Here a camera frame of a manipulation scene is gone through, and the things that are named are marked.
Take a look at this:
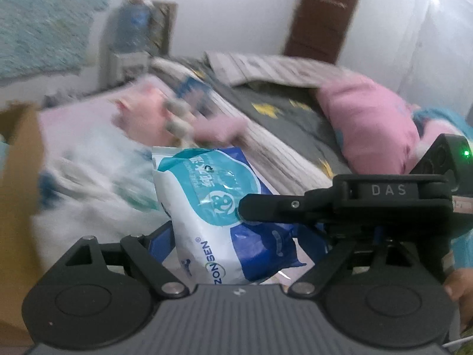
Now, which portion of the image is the blue printed packet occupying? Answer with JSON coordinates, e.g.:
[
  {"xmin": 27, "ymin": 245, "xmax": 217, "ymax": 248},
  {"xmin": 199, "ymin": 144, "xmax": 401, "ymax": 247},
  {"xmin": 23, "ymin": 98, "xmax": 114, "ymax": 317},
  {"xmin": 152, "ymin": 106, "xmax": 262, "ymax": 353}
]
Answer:
[{"xmin": 175, "ymin": 76, "xmax": 214, "ymax": 116}]

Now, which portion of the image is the plaid cloth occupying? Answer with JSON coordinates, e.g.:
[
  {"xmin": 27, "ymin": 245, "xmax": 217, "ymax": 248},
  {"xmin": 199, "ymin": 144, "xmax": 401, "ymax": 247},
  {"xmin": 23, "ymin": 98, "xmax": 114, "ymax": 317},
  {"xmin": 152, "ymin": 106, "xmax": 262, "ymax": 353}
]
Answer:
[{"xmin": 205, "ymin": 52, "xmax": 356, "ymax": 90}]

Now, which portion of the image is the person's right hand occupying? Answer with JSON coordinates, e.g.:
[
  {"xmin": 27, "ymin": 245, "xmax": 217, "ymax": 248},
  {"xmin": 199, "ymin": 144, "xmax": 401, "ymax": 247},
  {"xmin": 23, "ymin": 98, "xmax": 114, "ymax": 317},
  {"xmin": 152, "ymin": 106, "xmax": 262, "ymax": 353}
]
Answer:
[{"xmin": 443, "ymin": 268, "xmax": 473, "ymax": 307}]

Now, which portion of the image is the white water dispenser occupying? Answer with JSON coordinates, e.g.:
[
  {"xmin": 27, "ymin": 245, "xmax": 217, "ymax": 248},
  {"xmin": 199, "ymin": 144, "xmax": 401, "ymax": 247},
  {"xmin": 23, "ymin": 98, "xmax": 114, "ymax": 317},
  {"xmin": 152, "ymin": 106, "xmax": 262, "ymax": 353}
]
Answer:
[{"xmin": 100, "ymin": 52, "xmax": 152, "ymax": 90}]

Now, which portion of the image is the light blue cloth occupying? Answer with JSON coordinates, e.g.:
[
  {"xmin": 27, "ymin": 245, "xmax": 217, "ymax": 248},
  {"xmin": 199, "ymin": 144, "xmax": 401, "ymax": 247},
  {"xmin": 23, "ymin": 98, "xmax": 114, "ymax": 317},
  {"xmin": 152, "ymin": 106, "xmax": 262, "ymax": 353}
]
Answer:
[{"xmin": 412, "ymin": 106, "xmax": 473, "ymax": 142}]

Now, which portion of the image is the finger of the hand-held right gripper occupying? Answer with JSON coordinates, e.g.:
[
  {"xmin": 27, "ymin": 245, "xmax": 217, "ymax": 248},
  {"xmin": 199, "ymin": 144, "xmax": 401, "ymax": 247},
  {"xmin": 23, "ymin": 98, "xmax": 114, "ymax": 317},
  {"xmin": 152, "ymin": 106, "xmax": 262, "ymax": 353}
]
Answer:
[{"xmin": 238, "ymin": 173, "xmax": 453, "ymax": 243}]

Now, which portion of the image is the white plastic bag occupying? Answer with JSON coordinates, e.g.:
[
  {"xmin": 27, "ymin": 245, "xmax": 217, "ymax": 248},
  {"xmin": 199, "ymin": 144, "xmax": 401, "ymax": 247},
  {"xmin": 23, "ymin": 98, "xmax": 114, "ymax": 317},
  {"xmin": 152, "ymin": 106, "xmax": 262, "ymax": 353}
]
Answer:
[{"xmin": 31, "ymin": 148, "xmax": 175, "ymax": 256}]

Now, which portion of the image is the pink plush toy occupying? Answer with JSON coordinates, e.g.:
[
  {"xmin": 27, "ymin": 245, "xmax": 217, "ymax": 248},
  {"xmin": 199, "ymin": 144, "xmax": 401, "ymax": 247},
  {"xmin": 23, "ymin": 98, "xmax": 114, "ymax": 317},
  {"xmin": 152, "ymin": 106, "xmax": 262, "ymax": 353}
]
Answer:
[{"xmin": 112, "ymin": 80, "xmax": 249, "ymax": 149}]

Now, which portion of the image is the wooden door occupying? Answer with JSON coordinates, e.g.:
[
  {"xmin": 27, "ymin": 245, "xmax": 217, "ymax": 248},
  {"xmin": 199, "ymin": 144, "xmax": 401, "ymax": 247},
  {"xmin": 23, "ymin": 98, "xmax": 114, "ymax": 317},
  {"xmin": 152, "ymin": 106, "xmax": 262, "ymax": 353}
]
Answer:
[{"xmin": 283, "ymin": 0, "xmax": 367, "ymax": 64}]

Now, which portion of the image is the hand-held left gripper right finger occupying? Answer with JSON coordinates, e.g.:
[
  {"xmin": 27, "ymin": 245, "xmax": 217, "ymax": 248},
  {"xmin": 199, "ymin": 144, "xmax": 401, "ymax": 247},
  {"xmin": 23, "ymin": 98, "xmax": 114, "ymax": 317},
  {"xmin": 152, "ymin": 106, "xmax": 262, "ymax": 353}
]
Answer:
[{"xmin": 288, "ymin": 225, "xmax": 426, "ymax": 298}]

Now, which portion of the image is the grey star-print blanket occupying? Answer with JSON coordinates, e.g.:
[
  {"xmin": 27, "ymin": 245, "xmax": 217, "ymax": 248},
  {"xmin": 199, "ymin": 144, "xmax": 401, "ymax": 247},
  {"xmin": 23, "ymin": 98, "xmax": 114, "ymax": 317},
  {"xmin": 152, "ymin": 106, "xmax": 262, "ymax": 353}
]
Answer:
[{"xmin": 151, "ymin": 57, "xmax": 356, "ymax": 197}]

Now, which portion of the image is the blue white wet wipes packet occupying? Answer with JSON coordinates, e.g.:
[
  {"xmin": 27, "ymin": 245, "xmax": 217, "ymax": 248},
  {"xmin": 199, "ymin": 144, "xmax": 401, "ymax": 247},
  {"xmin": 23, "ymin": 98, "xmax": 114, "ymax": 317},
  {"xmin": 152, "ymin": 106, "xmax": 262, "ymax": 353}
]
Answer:
[{"xmin": 152, "ymin": 146, "xmax": 308, "ymax": 286}]

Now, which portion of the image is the patterned framed board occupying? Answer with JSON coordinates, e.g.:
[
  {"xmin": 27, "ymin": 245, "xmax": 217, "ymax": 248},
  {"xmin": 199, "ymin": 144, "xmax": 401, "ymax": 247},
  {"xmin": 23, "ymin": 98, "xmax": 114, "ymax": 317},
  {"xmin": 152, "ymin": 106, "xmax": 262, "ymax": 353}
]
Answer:
[{"xmin": 148, "ymin": 2, "xmax": 177, "ymax": 58}]

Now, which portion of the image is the brown cardboard box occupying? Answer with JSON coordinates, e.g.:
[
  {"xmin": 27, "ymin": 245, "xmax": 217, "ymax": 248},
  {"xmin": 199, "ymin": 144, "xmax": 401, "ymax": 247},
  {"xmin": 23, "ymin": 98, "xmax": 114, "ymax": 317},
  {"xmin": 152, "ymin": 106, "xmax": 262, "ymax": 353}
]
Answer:
[{"xmin": 0, "ymin": 104, "xmax": 47, "ymax": 345}]

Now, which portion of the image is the pink pillow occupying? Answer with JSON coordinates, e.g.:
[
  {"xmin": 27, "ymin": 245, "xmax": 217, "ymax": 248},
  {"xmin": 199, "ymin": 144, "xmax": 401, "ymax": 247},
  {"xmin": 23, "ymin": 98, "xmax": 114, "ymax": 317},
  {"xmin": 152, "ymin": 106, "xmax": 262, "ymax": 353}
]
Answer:
[{"xmin": 317, "ymin": 74, "xmax": 426, "ymax": 175}]

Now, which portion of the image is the floral wall cloth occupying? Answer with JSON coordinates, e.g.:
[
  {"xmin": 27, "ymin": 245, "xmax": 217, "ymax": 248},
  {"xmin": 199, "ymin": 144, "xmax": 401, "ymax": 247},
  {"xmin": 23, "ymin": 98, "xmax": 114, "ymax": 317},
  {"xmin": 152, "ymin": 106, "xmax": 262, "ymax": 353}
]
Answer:
[{"xmin": 0, "ymin": 0, "xmax": 114, "ymax": 83}]

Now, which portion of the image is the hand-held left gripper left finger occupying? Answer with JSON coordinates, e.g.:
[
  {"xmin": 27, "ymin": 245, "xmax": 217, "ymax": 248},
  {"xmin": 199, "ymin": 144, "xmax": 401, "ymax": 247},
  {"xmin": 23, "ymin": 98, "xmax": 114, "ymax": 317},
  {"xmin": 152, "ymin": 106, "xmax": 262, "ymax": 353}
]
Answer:
[{"xmin": 64, "ymin": 222, "xmax": 190, "ymax": 298}]

